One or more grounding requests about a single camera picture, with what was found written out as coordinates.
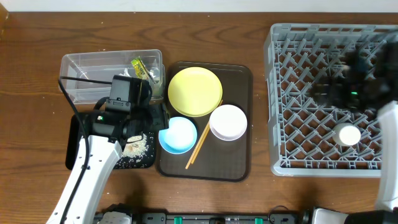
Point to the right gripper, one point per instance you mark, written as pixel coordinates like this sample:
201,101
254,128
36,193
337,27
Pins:
334,83

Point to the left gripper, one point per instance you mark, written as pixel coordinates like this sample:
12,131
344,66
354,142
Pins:
161,116

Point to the blue bowl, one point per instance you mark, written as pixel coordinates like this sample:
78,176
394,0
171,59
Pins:
180,137

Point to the green snack wrapper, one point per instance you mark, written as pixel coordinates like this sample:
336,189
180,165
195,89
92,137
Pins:
141,71

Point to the light green cup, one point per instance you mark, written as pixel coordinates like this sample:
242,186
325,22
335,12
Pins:
346,134

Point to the pink white bowl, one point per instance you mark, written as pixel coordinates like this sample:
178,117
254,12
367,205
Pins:
228,122

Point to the white tissue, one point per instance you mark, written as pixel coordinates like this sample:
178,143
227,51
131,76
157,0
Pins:
126,72

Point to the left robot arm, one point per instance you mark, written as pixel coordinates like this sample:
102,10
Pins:
94,162

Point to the clear plastic waste bin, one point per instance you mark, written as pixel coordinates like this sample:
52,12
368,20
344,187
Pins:
95,70

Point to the black waste tray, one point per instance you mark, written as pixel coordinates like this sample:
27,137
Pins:
73,143

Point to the grey dishwasher rack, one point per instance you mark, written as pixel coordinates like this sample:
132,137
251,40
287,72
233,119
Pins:
300,130

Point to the cooked rice pile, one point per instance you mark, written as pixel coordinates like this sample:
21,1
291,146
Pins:
138,155

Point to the yellow plate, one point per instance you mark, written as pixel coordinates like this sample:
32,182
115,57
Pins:
195,91

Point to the wooden chopstick lower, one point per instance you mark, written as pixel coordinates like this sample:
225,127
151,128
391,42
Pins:
199,147

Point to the dark brown serving tray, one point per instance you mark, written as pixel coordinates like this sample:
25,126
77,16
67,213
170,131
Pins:
217,160

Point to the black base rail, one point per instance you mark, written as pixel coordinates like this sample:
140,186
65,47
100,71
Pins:
121,213

